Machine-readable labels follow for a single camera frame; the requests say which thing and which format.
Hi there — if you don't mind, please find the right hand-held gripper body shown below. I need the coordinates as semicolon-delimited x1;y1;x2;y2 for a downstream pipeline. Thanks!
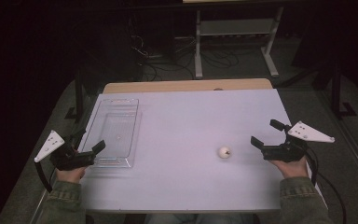
260;120;336;163

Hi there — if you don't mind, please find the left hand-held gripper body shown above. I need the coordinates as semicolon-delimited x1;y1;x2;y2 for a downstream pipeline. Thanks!
34;130;97;172

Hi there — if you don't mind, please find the clear plastic tray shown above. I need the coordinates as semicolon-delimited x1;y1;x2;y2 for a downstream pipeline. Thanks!
81;98;144;169

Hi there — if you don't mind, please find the white garlic bulb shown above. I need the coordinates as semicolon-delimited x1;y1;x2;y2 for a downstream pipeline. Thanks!
218;146;232;160

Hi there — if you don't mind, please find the person's left hand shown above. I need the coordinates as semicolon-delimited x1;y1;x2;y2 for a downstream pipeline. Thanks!
55;165;89;185

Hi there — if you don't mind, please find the person's right hand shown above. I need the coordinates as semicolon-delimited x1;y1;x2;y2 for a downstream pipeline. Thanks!
269;155;310;180

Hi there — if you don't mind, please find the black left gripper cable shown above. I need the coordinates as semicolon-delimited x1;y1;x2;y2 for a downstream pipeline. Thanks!
33;161;54;194

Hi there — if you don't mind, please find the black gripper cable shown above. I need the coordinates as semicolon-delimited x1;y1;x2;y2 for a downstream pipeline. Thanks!
33;161;54;194
304;145;348;224

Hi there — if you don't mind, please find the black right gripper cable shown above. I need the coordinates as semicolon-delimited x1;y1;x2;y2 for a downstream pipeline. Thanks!
304;145;348;224

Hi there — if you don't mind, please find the grey metal desk frame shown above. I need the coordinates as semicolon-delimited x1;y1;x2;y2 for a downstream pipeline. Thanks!
193;6;285;80

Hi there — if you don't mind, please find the tangle of floor cables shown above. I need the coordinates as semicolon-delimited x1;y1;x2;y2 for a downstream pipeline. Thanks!
130;33;241;82

